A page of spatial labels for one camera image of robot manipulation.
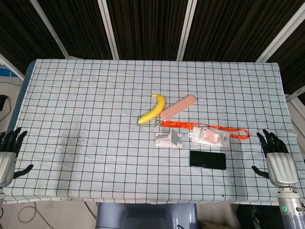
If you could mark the white partition frame post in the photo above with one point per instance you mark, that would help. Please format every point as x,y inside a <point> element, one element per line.
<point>187,28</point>
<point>12,66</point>
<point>281,33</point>
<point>48,28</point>
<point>108,28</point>

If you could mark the black box device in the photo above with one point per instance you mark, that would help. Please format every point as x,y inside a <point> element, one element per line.
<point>3,102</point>

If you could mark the black bag under table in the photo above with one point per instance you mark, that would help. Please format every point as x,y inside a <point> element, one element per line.
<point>257,217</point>

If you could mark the black smartphone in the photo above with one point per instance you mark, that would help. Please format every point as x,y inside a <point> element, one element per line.
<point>207,160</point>

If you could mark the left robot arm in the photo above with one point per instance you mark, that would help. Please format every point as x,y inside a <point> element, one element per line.
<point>1,196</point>

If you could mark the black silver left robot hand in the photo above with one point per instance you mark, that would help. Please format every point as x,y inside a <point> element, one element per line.
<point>7,164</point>

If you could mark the white phone stand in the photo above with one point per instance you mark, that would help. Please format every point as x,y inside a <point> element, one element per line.
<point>166,140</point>

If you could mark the pink rectangular case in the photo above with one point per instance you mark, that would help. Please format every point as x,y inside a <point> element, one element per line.
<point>178,107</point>

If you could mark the yellow banana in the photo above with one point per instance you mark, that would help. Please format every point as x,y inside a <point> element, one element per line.
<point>158,108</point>

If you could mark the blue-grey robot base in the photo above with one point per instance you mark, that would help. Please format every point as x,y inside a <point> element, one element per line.
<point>145,215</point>

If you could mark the checkered white tablecloth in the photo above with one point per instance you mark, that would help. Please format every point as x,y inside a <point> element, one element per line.
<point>95,107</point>

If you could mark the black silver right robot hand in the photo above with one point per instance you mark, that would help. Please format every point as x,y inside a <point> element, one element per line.
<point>281,167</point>

